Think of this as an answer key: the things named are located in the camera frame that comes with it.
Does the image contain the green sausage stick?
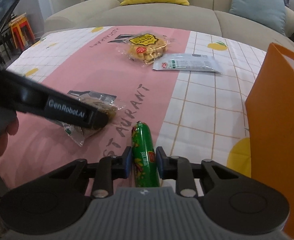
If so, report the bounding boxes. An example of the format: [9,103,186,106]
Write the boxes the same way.
[131,121,160,187]

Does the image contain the brown seaweed snack packet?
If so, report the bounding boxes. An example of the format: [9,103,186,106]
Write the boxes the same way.
[54,90,125,146]

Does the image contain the white clear snack packet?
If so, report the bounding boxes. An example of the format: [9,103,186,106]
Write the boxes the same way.
[152,54,223,74]

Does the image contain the yellow waffle snack packet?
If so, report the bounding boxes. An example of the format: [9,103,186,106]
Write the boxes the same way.
[116,32,171,66]

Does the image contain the orange plastic stools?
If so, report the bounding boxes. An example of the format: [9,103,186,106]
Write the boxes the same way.
[9,13,35,51]

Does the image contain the pink white checkered tablecloth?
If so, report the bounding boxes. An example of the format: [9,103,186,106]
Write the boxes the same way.
[0,26,265,188]

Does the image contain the orange cardboard box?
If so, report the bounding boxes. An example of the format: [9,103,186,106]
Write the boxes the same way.
[245,43,294,238]

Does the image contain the beige fabric sofa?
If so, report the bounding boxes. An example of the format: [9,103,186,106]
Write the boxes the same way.
[45,0,294,52]

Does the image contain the light blue cushion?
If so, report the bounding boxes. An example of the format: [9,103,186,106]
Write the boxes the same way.
[229,0,286,35]

